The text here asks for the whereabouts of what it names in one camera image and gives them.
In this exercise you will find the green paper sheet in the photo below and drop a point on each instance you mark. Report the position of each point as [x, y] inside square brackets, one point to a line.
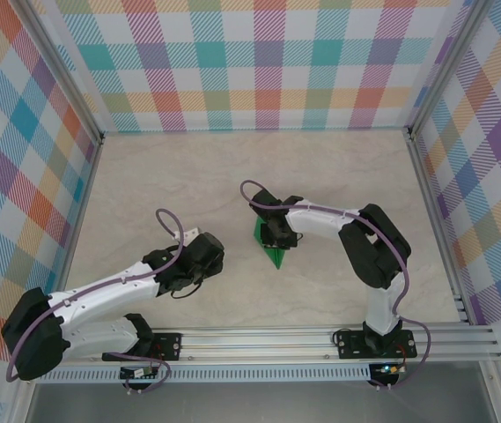
[278, 260]

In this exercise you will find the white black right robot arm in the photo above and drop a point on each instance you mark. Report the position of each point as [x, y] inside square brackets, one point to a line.
[320, 220]

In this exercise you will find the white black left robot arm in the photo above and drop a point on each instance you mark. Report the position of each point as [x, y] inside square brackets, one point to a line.
[109, 286]

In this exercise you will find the left small circuit board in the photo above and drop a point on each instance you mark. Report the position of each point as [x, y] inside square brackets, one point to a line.
[137, 373]

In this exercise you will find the small circuit board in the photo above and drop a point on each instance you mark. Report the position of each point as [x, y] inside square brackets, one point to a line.
[388, 369]
[137, 373]

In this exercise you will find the grey metal lower panel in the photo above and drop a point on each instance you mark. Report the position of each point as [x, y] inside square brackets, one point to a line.
[254, 405]

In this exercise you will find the right small circuit board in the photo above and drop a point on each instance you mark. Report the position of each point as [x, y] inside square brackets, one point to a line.
[388, 369]

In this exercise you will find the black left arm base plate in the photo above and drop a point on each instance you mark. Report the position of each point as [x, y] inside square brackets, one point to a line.
[168, 346]

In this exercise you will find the aluminium front rail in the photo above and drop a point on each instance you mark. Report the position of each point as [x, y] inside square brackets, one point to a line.
[254, 346]

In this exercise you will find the aluminium rail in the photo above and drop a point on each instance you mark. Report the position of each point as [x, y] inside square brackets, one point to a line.
[78, 229]
[254, 346]
[437, 229]

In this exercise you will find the aluminium left side rail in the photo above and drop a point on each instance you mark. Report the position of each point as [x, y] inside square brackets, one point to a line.
[78, 229]

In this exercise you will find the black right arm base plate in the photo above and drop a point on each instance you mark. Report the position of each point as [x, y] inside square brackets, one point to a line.
[349, 346]

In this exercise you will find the aluminium right side rail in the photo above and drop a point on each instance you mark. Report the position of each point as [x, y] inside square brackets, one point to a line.
[437, 229]

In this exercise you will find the aluminium right frame post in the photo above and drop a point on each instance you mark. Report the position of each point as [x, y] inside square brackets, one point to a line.
[447, 66]

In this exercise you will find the aluminium frame post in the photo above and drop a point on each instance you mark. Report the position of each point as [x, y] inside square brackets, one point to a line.
[447, 66]
[63, 66]

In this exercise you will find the aluminium left frame post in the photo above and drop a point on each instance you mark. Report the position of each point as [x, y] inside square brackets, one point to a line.
[63, 66]

